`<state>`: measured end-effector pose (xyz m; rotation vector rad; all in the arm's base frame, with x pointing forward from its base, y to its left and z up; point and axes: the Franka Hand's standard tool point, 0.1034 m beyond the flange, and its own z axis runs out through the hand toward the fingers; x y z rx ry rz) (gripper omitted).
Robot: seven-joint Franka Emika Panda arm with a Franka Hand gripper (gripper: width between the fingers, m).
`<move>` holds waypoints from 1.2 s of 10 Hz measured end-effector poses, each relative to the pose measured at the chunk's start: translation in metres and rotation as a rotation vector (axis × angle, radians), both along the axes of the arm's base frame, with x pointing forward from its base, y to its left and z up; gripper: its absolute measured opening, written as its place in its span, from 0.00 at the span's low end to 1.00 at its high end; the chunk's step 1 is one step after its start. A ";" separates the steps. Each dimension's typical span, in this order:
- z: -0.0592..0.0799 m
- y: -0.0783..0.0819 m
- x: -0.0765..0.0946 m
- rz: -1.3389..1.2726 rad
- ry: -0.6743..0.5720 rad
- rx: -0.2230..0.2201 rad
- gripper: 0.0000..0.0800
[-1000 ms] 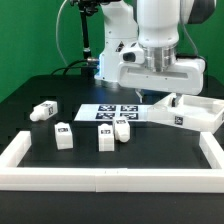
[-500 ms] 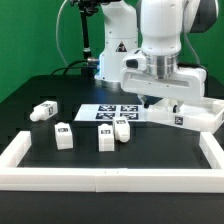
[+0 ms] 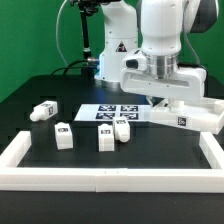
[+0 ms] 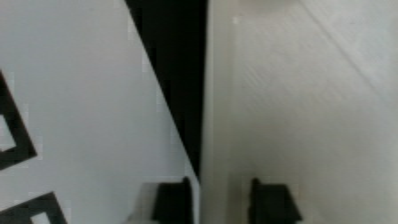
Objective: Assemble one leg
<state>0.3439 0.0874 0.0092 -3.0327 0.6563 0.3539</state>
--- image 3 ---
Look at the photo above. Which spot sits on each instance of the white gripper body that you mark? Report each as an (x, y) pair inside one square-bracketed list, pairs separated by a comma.
[(187, 84)]

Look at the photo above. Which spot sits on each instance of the white sheet with markers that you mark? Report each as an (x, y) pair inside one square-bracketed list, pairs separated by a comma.
[(106, 112)]

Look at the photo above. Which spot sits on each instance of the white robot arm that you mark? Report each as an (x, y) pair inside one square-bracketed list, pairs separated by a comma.
[(142, 45)]

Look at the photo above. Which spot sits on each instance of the white U-shaped fence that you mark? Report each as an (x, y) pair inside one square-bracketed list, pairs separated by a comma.
[(210, 180)]

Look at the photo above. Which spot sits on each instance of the white square table top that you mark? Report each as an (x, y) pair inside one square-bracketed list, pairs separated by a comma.
[(205, 115)]

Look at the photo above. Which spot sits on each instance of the black camera stand pole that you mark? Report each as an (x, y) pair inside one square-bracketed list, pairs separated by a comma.
[(86, 8)]

